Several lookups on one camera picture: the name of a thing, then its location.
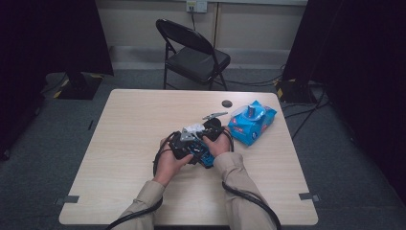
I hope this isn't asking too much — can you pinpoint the beige wall conduit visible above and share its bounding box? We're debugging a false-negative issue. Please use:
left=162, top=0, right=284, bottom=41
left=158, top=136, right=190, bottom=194
left=213, top=2, right=222, bottom=50

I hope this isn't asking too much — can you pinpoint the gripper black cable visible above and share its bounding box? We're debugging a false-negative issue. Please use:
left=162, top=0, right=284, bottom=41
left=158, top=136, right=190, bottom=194
left=221, top=128, right=282, bottom=230
left=104, top=131, right=178, bottom=230

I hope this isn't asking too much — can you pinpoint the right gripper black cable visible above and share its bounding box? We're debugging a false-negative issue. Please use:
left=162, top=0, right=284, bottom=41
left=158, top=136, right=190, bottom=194
left=221, top=128, right=282, bottom=230

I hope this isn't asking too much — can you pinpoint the black folding chair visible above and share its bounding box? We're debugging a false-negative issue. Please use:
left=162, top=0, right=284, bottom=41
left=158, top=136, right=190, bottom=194
left=155, top=18, right=232, bottom=92

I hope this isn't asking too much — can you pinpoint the black floor cable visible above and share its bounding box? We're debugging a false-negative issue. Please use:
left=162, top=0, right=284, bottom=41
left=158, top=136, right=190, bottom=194
left=282, top=85, right=331, bottom=142
left=219, top=64, right=285, bottom=88

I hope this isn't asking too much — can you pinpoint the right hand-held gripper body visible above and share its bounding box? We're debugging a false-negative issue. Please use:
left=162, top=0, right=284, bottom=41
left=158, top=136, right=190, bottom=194
left=202, top=111, right=230, bottom=142

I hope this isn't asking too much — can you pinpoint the person's left hand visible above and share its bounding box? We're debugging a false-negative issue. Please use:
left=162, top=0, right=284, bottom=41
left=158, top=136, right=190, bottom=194
left=152, top=137, right=194, bottom=188

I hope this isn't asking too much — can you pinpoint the blue toy car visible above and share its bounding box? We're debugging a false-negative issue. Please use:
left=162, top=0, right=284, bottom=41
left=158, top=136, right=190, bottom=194
left=186, top=140, right=215, bottom=170

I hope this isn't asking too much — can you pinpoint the white wet wipe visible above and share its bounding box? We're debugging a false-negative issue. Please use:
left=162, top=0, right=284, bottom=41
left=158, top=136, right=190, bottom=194
left=183, top=123, right=206, bottom=135

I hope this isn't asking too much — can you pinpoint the black curtain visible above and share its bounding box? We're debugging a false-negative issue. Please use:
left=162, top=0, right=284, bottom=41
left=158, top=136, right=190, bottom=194
left=0, top=0, right=115, bottom=161
left=282, top=0, right=406, bottom=205

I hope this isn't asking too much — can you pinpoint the blue wet wipes pack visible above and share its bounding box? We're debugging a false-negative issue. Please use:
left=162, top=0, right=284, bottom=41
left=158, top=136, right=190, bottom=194
left=227, top=100, right=278, bottom=148

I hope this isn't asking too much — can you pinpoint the person's right hand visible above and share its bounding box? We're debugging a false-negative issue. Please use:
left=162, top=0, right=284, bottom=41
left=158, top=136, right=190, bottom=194
left=204, top=126, right=233, bottom=159

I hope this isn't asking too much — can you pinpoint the grey tape piece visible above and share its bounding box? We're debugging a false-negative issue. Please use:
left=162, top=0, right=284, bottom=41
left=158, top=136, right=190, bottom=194
left=298, top=192, right=322, bottom=203
left=54, top=195, right=80, bottom=206

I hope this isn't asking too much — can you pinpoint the white wall socket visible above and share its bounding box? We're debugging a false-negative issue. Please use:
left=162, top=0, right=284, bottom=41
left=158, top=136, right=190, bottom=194
left=186, top=0, right=209, bottom=14

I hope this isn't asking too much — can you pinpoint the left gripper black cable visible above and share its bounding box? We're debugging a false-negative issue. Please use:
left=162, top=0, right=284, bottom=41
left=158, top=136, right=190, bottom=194
left=104, top=131, right=178, bottom=230

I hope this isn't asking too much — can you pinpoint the black stand base yellow tape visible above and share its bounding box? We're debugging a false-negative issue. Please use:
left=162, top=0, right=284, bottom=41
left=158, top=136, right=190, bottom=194
left=52, top=71, right=105, bottom=101
left=275, top=78, right=318, bottom=105

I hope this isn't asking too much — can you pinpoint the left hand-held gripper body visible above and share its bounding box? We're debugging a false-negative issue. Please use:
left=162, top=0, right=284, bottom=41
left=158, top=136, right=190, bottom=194
left=169, top=126, right=201, bottom=161

